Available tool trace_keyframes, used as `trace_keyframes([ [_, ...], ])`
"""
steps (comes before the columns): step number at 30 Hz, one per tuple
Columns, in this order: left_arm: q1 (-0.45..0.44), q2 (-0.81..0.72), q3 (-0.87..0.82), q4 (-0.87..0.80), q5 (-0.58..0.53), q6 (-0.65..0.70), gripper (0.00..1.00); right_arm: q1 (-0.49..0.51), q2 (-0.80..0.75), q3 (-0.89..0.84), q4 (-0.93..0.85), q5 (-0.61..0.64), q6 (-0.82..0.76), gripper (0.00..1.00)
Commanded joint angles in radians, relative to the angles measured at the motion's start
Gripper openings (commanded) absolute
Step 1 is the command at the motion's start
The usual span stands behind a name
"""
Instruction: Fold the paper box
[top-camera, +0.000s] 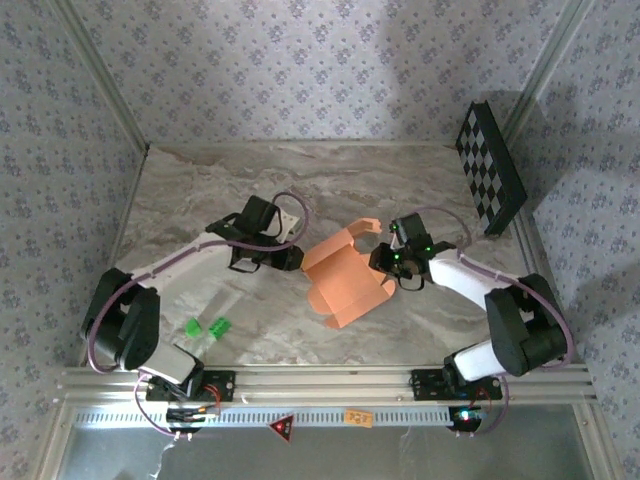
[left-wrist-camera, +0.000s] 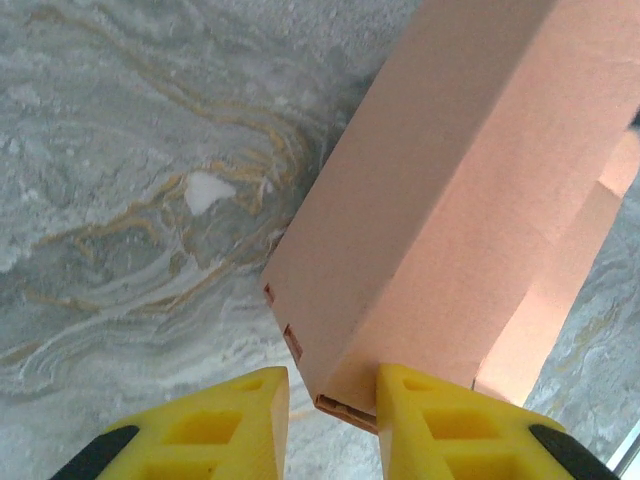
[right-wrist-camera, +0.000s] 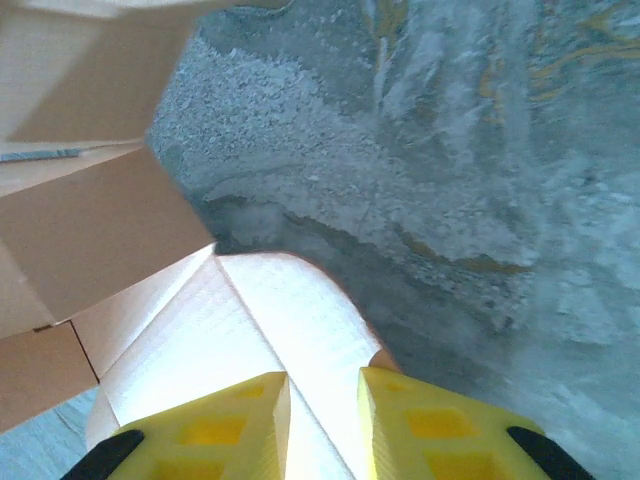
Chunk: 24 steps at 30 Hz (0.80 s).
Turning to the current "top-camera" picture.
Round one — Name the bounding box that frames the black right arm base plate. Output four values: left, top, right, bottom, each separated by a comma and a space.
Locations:
410, 368, 504, 401

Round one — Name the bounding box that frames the orange paper box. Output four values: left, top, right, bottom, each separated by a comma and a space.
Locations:
301, 217, 398, 330

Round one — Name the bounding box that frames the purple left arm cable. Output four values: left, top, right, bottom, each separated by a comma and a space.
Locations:
87, 191, 312, 439

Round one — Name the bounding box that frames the aluminium corner post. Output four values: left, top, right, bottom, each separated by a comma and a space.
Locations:
47, 0, 152, 154
502, 0, 596, 146

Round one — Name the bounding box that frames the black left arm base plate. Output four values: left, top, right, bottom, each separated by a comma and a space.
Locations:
144, 369, 236, 403

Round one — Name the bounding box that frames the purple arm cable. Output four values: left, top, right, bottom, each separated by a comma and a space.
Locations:
409, 205, 575, 436
87, 191, 312, 439

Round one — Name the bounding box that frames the black white checkerboard panel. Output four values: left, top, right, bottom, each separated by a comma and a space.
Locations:
454, 99, 529, 237

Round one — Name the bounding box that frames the red triangle warning sticker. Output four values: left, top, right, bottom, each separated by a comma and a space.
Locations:
268, 412, 296, 444

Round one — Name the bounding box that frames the long aluminium base rail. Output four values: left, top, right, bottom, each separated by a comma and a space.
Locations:
57, 364, 599, 404

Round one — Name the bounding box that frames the clear plastic bag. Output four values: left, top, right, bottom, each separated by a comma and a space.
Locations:
187, 292, 240, 354

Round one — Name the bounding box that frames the grey slotted cable duct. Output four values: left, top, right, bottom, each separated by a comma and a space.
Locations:
74, 407, 454, 429

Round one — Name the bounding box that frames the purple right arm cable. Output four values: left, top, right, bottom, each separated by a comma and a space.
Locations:
409, 205, 575, 436

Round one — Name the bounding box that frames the grey metal sheet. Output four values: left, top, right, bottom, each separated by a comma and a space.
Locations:
49, 404, 616, 480

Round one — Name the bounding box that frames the aluminium side rail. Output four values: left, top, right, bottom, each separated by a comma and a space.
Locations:
77, 142, 154, 366
512, 209, 591, 371

